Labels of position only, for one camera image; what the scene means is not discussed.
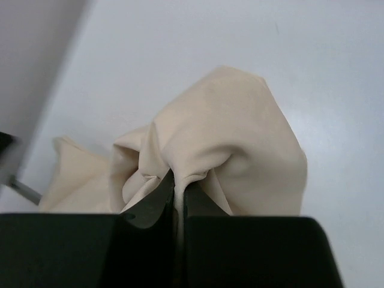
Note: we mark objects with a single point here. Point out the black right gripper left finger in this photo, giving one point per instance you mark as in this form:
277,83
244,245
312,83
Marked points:
131,249

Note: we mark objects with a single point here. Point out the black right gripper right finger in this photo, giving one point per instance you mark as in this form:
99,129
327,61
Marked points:
233,251

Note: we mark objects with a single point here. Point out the beige trousers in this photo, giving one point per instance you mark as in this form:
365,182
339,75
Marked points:
225,132

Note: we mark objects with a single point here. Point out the aluminium table frame rail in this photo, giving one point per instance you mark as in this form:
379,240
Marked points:
8,178

